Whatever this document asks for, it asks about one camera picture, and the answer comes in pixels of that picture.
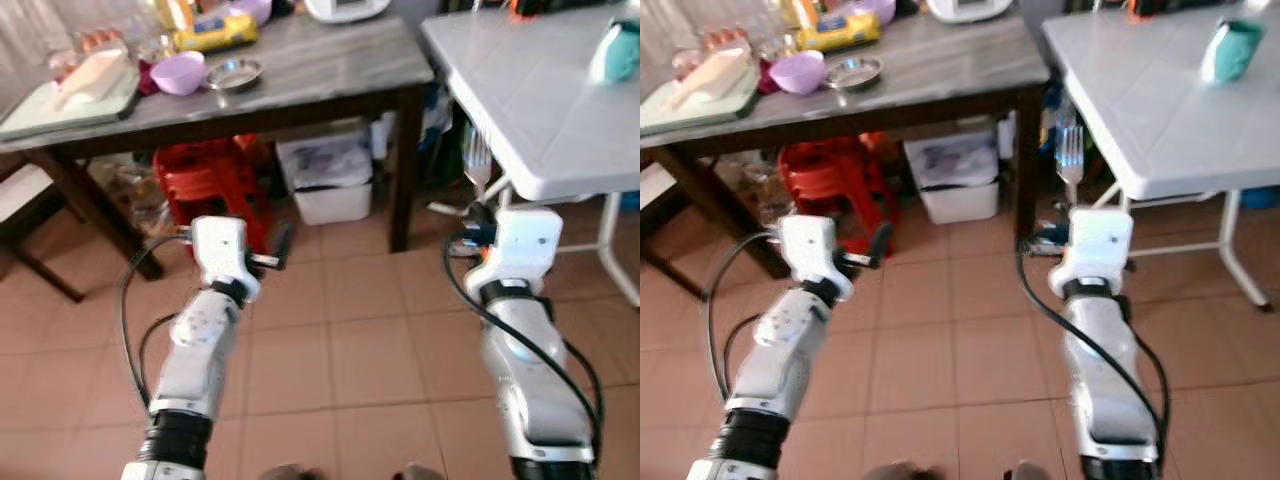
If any silver metal fork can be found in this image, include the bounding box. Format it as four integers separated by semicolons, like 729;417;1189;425
1057;124;1087;207
464;124;494;205

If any white plastic storage bin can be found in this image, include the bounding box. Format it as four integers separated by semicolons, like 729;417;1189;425
276;130;376;227
903;130;1003;227

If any red plastic stool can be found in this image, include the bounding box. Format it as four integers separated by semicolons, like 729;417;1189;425
777;135;898;253
152;136;278;257

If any clear plastic bottle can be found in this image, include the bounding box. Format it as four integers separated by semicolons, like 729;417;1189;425
1046;85;1083;151

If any white folding table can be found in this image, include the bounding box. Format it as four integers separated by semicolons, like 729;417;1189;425
1040;8;1280;313
419;8;641;309

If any dark wooden grey-topped table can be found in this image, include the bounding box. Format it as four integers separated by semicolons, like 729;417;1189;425
0;12;437;303
640;10;1053;281

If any small metal dish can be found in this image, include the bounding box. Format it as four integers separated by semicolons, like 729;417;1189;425
206;58;265;94
826;55;886;92

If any dark wooden chair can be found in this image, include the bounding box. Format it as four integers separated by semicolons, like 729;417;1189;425
640;162;701;301
0;163;89;304

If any purple plastic bowl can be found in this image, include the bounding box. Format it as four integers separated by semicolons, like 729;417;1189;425
228;0;274;27
850;0;898;27
149;51;209;98
769;49;829;97

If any teal cup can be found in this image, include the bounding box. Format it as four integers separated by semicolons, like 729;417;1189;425
598;20;641;85
1199;18;1265;85

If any yellow food package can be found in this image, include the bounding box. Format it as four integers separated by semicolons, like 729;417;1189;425
171;11;261;54
794;11;883;54

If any pale green cutting board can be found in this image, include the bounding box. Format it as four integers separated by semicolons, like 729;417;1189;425
0;66;143;142
640;64;763;138

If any white kitchen appliance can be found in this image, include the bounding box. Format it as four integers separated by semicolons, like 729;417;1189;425
302;0;394;24
924;0;1014;24

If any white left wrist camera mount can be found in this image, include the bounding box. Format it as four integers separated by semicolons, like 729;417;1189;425
189;215;263;301
779;214;853;301

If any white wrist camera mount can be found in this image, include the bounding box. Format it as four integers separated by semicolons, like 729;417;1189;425
779;214;853;301
1058;206;1135;291
189;215;263;301
488;207;565;292

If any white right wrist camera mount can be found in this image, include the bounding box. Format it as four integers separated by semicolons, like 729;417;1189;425
488;207;565;292
1058;206;1135;291

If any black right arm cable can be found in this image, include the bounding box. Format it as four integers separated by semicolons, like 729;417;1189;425
442;232;605;456
1014;232;1172;456

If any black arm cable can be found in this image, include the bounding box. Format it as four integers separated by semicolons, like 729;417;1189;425
699;231;787;401
442;232;605;456
117;234;197;413
1014;232;1172;456

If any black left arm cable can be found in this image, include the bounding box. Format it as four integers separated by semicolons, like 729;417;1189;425
699;231;787;401
117;234;197;413

